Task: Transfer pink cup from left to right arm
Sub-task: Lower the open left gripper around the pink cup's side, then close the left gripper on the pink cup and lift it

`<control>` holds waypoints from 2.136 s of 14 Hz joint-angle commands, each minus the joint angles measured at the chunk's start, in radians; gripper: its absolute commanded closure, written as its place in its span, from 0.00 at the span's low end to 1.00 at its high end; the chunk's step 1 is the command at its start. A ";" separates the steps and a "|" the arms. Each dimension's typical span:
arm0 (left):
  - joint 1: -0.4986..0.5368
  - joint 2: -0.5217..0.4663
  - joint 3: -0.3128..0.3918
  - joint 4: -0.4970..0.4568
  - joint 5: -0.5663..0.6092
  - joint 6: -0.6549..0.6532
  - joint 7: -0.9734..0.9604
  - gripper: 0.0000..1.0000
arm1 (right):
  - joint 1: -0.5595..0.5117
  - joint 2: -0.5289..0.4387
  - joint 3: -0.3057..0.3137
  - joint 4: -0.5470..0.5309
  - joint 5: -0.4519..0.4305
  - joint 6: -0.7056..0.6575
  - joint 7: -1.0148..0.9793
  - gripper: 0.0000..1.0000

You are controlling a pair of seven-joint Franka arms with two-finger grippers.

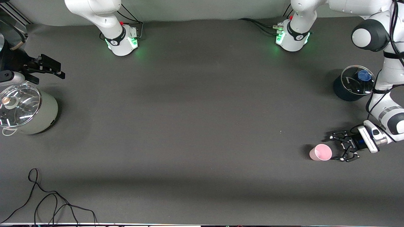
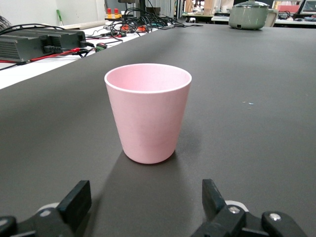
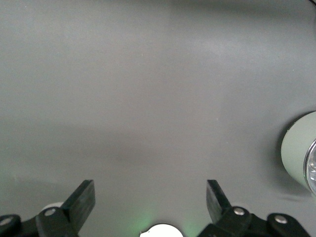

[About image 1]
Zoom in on pink plastic cup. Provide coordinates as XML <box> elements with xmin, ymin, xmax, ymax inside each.
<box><xmin>309</xmin><ymin>144</ymin><xmax>332</xmax><ymax>161</ymax></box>

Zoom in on dark blue pot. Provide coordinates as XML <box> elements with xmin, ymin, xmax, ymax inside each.
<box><xmin>333</xmin><ymin>70</ymin><xmax>376</xmax><ymax>102</ymax></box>

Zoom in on glass lid with beige knob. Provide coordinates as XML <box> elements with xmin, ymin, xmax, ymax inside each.
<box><xmin>0</xmin><ymin>83</ymin><xmax>42</xmax><ymax>128</ymax></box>

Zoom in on black cable with beige tape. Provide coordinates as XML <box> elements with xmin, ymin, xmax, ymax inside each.
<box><xmin>0</xmin><ymin>19</ymin><xmax>29</xmax><ymax>51</ymax></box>

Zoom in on aluminium frame rail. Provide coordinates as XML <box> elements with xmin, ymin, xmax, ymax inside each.
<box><xmin>0</xmin><ymin>6</ymin><xmax>33</xmax><ymax>26</ymax></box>

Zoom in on thin loose black cable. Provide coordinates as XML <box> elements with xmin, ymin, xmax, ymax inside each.
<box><xmin>0</xmin><ymin>168</ymin><xmax>98</xmax><ymax>225</ymax></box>

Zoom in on black arm base cables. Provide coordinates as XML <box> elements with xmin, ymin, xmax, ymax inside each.
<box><xmin>100</xmin><ymin>3</ymin><xmax>144</xmax><ymax>41</ymax></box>
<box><xmin>238</xmin><ymin>6</ymin><xmax>295</xmax><ymax>37</ymax></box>

